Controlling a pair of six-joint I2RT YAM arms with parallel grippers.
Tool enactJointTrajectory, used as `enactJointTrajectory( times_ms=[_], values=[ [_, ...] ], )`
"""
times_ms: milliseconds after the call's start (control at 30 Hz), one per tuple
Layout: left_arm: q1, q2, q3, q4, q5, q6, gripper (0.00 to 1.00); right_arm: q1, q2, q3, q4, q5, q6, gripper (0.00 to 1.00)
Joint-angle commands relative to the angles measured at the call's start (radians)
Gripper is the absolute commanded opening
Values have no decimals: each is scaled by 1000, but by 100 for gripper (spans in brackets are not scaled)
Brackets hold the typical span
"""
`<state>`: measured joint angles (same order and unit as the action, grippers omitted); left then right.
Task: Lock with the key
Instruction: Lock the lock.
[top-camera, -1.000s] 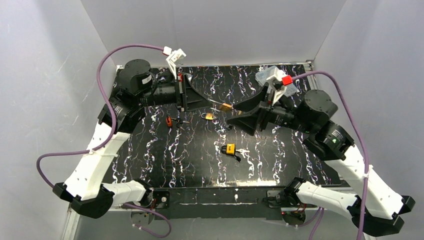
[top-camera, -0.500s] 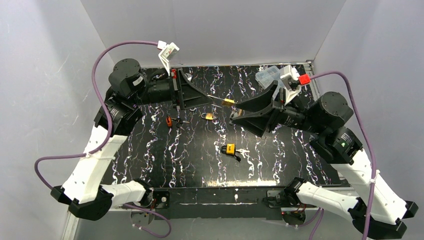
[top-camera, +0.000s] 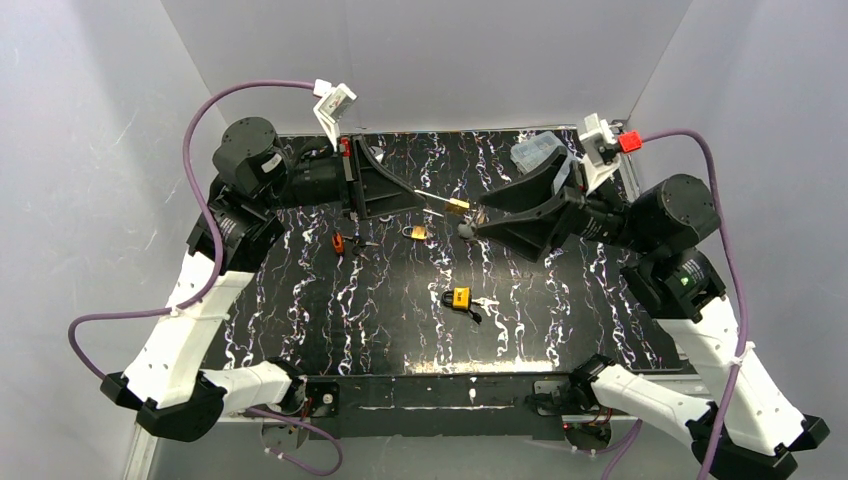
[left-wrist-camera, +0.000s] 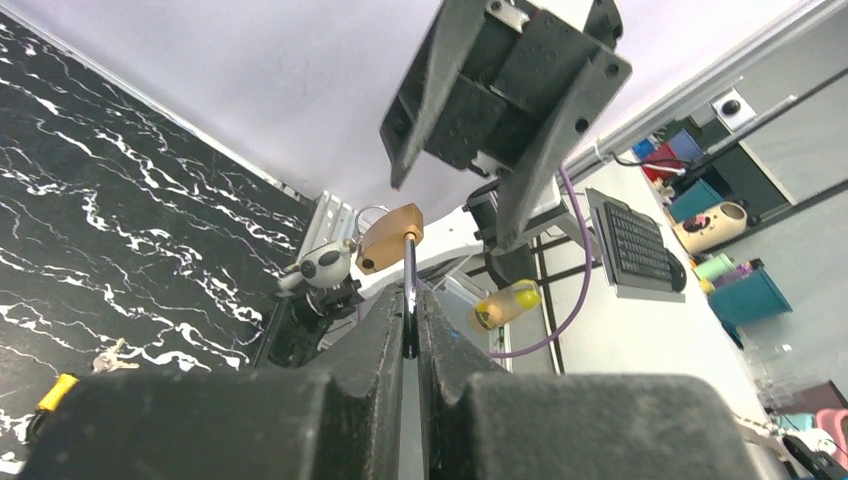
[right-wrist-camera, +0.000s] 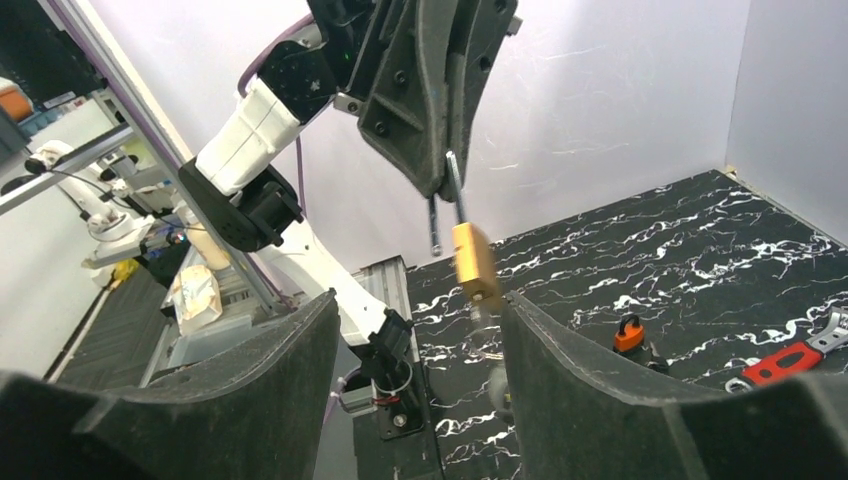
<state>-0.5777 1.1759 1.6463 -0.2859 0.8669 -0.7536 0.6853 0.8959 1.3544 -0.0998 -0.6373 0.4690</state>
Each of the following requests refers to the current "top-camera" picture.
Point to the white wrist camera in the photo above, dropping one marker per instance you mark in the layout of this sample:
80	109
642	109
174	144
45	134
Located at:
333	102
603	151

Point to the long shackle orange padlock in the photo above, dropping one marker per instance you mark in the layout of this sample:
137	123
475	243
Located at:
439	206

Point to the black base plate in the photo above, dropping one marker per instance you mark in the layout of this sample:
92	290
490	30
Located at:
456	405

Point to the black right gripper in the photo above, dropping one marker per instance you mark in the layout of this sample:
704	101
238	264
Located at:
570	209

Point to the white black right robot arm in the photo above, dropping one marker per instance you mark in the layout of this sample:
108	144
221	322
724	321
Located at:
745	428

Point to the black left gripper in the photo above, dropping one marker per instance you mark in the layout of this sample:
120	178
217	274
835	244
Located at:
348	177

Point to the small brass padlock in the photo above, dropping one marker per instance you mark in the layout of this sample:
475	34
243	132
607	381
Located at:
416	233

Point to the black head keys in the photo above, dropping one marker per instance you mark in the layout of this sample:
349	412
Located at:
359	244

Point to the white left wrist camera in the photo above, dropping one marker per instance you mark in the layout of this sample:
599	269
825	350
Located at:
333	102

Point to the orange black padlock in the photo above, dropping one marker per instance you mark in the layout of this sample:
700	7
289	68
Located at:
338	243

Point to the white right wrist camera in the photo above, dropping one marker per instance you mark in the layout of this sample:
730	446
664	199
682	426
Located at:
603	151

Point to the yellow padlock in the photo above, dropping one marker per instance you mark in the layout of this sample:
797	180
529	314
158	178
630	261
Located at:
459	300

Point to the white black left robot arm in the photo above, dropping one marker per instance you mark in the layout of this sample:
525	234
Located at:
166	386

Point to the clear plastic screw box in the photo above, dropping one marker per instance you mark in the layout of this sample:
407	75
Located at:
530	153

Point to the silver keys on ring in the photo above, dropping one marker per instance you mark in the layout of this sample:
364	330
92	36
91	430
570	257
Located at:
485	303

